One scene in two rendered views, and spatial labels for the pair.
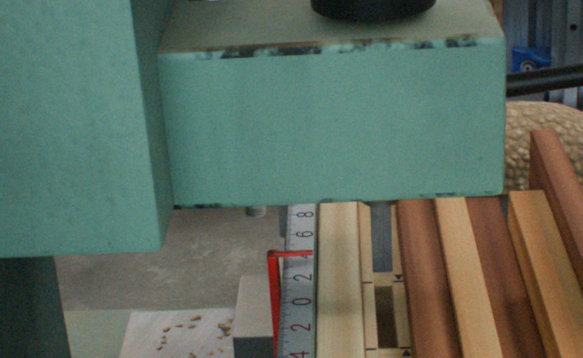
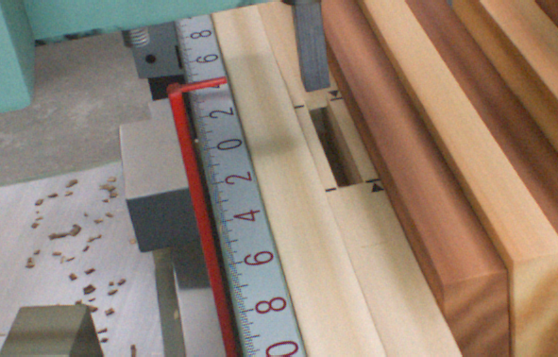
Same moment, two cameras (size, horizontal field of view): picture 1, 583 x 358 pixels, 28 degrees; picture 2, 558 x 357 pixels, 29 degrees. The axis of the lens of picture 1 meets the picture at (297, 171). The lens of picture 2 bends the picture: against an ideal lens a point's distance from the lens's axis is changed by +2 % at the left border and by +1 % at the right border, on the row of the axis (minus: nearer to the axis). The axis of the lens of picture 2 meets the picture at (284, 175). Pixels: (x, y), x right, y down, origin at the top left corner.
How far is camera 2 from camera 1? 0.15 m
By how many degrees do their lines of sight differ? 12
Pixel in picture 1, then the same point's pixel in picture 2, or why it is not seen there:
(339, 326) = (285, 167)
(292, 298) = (216, 142)
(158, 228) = (21, 74)
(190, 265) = (36, 126)
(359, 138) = not seen: outside the picture
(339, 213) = (241, 27)
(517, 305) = (501, 103)
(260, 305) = (150, 156)
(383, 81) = not seen: outside the picture
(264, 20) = not seen: outside the picture
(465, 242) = (414, 35)
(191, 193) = (56, 20)
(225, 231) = (65, 86)
